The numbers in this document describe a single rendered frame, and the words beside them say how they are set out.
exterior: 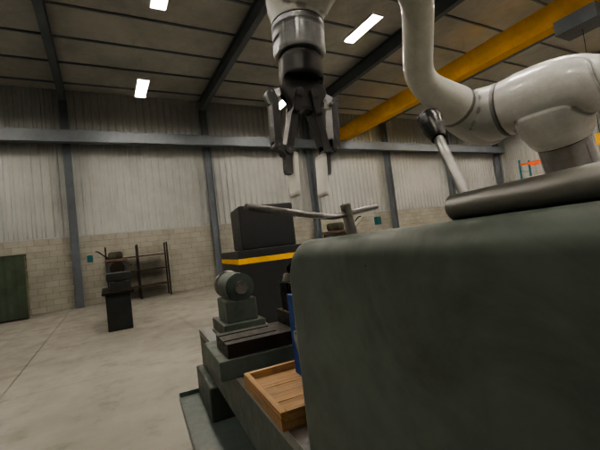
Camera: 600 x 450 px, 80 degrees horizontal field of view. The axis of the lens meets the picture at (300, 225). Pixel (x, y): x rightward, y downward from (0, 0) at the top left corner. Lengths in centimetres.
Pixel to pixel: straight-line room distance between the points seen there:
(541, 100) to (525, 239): 70
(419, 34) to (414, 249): 51
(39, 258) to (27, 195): 211
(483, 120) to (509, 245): 74
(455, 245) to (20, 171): 1497
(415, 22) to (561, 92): 34
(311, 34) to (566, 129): 57
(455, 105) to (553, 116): 19
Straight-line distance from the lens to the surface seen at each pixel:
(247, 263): 531
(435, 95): 90
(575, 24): 1184
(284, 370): 114
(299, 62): 63
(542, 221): 24
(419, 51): 78
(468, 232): 27
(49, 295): 1463
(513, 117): 95
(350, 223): 73
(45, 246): 1463
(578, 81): 92
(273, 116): 60
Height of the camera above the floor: 125
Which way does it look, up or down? 3 degrees up
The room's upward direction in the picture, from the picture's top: 7 degrees counter-clockwise
